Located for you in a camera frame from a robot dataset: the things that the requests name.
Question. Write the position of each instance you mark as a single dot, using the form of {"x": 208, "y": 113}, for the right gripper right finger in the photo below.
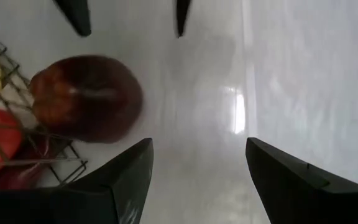
{"x": 306, "y": 196}

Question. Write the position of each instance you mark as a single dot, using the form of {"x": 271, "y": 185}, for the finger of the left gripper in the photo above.
{"x": 182, "y": 15}
{"x": 75, "y": 15}

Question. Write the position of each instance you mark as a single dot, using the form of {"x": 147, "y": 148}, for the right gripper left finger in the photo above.
{"x": 89, "y": 199}

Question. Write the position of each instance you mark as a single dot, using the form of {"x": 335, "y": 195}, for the dark red apple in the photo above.
{"x": 85, "y": 96}

